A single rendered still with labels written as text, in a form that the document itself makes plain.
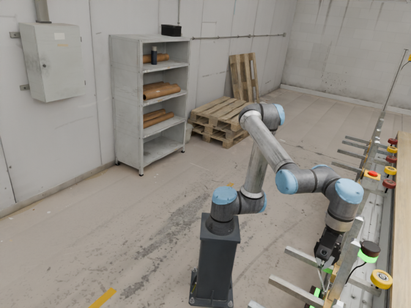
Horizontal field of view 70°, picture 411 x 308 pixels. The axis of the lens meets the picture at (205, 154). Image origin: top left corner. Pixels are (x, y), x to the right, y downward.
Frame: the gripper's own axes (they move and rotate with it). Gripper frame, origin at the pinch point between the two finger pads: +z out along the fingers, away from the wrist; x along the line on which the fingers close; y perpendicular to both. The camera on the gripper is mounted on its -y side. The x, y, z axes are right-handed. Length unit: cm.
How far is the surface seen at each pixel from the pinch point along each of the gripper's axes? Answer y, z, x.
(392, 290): 18.6, 11.2, -27.9
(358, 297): 36, 39, -21
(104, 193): 77, 101, 220
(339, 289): 1.0, 6.9, -8.4
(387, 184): 120, 11, -22
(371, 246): 2.6, -16.4, -12.6
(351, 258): 1.0, -9.5, -8.4
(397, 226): 70, 11, -29
